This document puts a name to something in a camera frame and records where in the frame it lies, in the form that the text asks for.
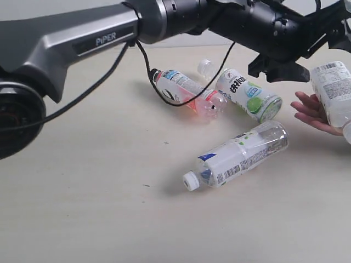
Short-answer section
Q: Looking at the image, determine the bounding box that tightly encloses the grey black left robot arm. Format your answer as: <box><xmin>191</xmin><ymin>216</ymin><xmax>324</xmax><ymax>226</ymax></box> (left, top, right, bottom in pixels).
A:
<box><xmin>1</xmin><ymin>1</ymin><xmax>350</xmax><ymax>159</ymax></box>

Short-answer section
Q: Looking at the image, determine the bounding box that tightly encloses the lime label drink bottle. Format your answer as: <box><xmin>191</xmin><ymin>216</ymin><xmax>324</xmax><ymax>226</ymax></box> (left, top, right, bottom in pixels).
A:
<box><xmin>197</xmin><ymin>59</ymin><xmax>283</xmax><ymax>124</ymax></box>

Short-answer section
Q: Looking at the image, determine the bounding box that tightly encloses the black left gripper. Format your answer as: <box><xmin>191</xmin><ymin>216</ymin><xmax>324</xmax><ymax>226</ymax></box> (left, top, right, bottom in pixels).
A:
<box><xmin>248</xmin><ymin>1</ymin><xmax>350</xmax><ymax>83</ymax></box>

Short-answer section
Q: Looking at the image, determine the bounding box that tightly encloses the person's open hand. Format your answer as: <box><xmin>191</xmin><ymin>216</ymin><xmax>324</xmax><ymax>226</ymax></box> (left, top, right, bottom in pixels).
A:
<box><xmin>290</xmin><ymin>91</ymin><xmax>343</xmax><ymax>136</ymax></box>

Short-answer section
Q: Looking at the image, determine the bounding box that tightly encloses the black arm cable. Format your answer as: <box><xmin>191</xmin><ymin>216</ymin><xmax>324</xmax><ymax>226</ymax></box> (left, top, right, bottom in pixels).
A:
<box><xmin>0</xmin><ymin>0</ymin><xmax>323</xmax><ymax>132</ymax></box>

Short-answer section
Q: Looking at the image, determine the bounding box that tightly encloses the pink peach drink bottle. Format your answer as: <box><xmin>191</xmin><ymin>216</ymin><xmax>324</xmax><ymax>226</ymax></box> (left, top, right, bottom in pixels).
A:
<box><xmin>149</xmin><ymin>68</ymin><xmax>227</xmax><ymax>119</ymax></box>

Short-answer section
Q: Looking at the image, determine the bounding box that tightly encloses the floral label clear bottle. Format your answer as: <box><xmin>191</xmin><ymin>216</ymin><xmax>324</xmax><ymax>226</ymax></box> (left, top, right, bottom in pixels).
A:
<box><xmin>310</xmin><ymin>61</ymin><xmax>350</xmax><ymax>142</ymax></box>

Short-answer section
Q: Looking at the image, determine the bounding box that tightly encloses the large white label bottle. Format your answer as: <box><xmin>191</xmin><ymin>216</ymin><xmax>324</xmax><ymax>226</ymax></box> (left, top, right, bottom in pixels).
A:
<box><xmin>183</xmin><ymin>121</ymin><xmax>288</xmax><ymax>191</ymax></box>

